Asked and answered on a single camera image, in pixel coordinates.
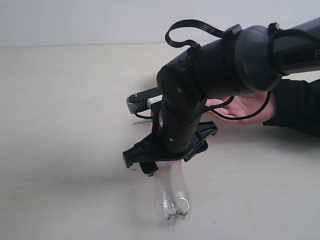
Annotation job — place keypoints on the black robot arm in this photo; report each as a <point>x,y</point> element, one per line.
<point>240,61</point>

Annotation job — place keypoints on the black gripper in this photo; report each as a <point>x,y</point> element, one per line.
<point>176,135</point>

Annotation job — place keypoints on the clear cola bottle red label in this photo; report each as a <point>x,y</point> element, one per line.
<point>172,200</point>

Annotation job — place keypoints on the person's open bare hand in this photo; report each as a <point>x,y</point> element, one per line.
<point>244,105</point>

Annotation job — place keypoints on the black sleeved forearm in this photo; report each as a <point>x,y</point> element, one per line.
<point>297,106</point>

